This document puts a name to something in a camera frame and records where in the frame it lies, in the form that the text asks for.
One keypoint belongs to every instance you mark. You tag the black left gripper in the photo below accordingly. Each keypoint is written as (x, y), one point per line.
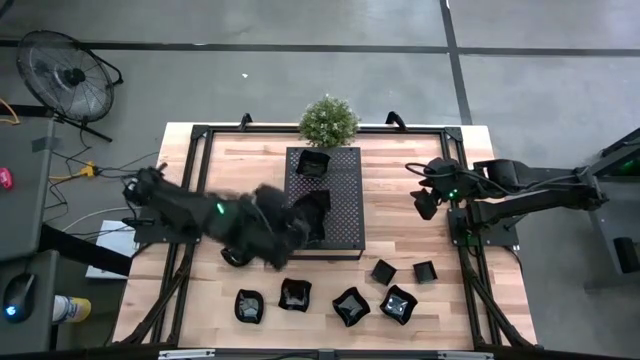
(277, 210)

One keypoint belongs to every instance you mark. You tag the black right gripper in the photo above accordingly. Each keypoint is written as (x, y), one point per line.
(428, 204)

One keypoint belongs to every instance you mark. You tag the small black square plate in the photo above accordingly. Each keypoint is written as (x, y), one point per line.
(425, 271)

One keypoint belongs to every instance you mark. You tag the small black pot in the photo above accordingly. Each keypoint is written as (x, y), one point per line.
(383, 272)

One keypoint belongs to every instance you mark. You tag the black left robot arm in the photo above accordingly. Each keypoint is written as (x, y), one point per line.
(190, 210)

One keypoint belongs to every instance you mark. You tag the black perforated metal stand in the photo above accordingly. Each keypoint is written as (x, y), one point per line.
(345, 215)

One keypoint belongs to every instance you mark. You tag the green plant in black pot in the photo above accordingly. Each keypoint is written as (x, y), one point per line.
(328, 122)

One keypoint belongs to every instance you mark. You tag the grey side cabinet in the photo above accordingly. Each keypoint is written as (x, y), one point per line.
(615, 215)

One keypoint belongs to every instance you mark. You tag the white flat board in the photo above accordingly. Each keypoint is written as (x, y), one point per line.
(112, 240)

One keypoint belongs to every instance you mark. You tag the black cylindrical object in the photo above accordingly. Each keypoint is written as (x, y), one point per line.
(627, 255)

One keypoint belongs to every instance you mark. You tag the yellow power plug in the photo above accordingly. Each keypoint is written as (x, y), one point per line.
(90, 170)

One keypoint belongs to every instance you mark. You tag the black diagonal beam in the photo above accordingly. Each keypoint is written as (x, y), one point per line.
(85, 250)

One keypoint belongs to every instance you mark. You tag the white and yellow spray can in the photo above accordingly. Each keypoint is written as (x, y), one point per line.
(70, 309)

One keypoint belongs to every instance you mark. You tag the grey desk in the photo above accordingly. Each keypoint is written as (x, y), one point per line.
(25, 225)

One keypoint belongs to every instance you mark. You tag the black floor fan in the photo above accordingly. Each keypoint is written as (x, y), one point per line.
(65, 75)

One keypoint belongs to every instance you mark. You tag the black computer mouse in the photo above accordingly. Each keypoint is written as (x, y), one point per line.
(19, 297)

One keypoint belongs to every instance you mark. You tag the small red object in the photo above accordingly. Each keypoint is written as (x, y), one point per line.
(5, 178)

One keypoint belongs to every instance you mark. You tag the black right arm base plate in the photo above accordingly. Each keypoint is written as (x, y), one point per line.
(500, 239)

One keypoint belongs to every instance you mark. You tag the black metal table frame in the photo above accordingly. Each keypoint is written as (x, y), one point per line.
(240, 130)

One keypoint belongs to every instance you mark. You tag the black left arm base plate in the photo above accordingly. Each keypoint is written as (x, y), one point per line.
(150, 236)

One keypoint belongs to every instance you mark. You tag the silver metal bracket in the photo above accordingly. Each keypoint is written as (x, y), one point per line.
(185, 354)
(465, 355)

